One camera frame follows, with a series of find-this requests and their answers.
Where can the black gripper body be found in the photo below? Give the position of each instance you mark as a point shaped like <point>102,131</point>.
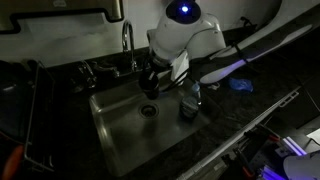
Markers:
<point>158,63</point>

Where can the black flask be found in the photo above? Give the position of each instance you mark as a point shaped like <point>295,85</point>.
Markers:
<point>149,85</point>

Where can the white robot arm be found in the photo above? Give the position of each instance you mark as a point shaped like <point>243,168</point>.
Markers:
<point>193,33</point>

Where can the round sink drain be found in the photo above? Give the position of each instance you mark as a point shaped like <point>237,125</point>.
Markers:
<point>148,110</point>

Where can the chrome gooseneck faucet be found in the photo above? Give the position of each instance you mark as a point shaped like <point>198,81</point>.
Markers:
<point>126,36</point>

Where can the small white object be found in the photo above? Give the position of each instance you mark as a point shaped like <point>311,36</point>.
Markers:
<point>214,86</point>

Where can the clear glass item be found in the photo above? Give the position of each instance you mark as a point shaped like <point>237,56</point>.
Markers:
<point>83,76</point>

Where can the stainless steel sink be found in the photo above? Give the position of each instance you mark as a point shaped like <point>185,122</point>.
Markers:
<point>133,140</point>

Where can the blue sponge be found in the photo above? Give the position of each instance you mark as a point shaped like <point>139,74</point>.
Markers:
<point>240,84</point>

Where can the black dish rack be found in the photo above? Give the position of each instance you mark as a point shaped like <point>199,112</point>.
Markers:
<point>36,116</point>

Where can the open drawer with tools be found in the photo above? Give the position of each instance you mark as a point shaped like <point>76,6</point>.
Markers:
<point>263,150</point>

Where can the orange item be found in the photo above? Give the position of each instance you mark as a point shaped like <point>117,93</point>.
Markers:
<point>11,163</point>

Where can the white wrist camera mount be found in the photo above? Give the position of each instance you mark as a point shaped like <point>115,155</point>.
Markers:
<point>180,68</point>

